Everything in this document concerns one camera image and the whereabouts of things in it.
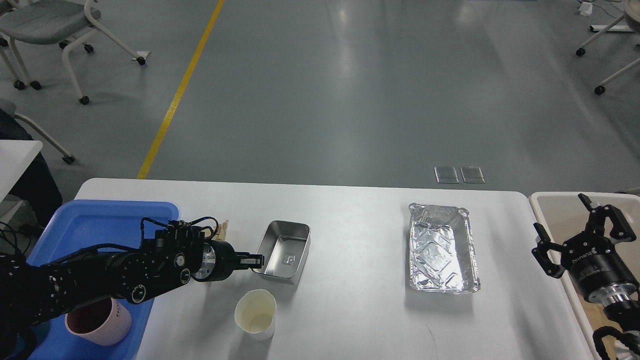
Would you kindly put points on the grey office chair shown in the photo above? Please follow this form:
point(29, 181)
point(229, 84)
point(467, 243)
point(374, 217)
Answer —
point(46, 22)

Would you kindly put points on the floor socket plate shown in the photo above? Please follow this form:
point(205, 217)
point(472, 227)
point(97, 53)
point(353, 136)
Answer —
point(446, 175)
point(472, 175)

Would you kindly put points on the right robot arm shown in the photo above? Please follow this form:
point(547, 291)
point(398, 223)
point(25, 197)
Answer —
point(619, 308)

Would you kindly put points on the crumpled brown paper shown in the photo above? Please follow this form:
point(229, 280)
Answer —
point(222, 230)

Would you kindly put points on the white side table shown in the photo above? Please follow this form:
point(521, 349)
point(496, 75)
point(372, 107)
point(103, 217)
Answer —
point(15, 157)

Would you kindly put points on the cream paper cup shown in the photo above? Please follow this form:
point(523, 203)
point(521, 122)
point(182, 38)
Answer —
point(255, 314)

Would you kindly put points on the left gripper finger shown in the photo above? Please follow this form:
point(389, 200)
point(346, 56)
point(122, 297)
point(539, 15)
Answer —
point(246, 261)

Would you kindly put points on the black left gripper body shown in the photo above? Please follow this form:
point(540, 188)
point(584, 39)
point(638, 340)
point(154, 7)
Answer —
point(219, 261)

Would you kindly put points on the aluminium foil tray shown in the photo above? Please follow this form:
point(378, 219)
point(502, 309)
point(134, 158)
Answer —
point(441, 256)

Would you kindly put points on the right floor socket plate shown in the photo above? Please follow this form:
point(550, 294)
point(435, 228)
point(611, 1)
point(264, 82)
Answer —
point(472, 175)

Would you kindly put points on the beige waste bin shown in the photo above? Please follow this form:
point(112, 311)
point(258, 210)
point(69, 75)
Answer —
point(563, 216)

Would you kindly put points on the white power adapter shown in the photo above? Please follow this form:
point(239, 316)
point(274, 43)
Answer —
point(585, 8)

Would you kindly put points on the pink mug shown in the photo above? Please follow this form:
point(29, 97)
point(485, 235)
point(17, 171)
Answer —
point(105, 322)

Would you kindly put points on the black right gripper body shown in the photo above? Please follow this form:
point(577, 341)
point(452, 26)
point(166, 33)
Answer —
point(596, 268)

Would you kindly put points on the left floor socket plate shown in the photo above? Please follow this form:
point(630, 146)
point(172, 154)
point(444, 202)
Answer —
point(446, 175)

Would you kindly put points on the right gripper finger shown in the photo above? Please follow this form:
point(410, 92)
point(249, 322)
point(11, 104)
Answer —
point(544, 245)
point(621, 230)

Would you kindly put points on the walking person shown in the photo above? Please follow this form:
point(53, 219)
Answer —
point(36, 185)

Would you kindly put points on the stainless steel rectangular container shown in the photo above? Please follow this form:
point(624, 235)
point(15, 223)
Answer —
point(285, 246)

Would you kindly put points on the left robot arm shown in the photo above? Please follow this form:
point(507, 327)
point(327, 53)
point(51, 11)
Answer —
point(180, 251)

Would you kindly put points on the blue plastic tray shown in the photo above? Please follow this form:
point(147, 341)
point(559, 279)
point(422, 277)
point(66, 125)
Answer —
point(79, 224)

